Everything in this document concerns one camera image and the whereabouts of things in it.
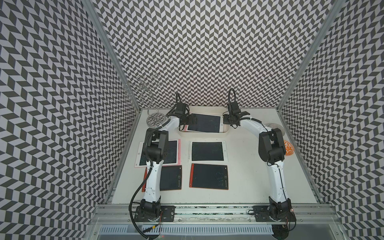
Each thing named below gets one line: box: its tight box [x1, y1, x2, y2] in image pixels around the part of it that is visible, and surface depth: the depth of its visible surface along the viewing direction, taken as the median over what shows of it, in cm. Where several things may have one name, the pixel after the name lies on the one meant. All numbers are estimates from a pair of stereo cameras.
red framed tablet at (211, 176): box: [189, 163, 229, 190], surface depth 86 cm
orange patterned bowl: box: [284, 140, 295, 156], surface depth 95 cm
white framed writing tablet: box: [188, 140, 229, 163], surface depth 98 cm
